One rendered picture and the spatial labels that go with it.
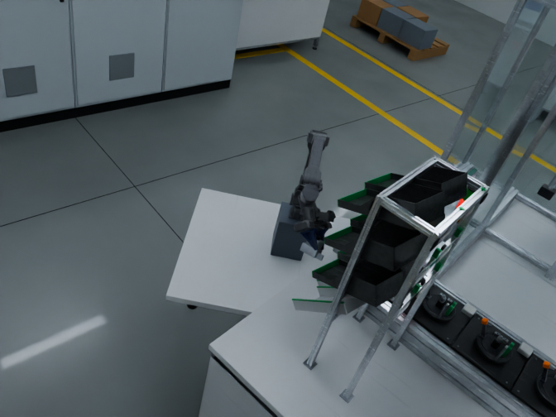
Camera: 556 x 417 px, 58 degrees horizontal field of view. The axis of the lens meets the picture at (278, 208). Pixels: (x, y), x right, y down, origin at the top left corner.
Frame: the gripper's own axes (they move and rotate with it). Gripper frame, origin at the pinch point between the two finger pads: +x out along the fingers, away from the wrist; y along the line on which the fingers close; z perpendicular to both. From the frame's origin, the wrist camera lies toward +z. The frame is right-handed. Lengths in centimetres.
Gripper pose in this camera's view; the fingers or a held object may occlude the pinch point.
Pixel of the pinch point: (317, 240)
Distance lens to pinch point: 178.6
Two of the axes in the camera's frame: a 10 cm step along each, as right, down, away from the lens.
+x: 2.3, 9.5, -1.9
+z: 8.3, -3.0, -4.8
